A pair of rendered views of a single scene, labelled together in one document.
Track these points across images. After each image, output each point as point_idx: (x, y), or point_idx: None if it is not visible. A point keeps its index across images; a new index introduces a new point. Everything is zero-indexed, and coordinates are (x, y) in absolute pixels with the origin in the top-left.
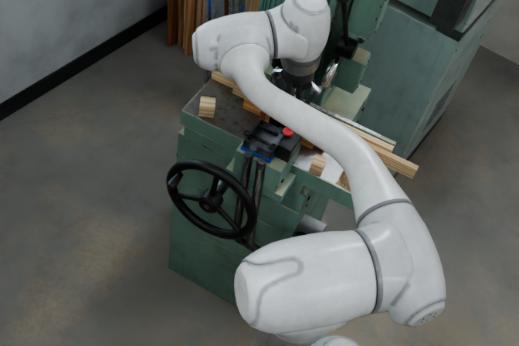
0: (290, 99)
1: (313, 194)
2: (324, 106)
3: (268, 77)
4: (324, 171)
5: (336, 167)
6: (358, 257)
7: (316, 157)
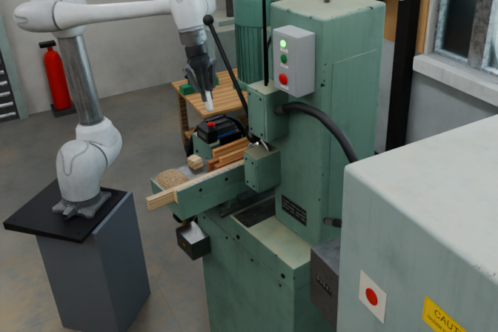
0: (140, 1)
1: (215, 230)
2: (281, 224)
3: None
4: (190, 168)
5: (188, 174)
6: None
7: (198, 157)
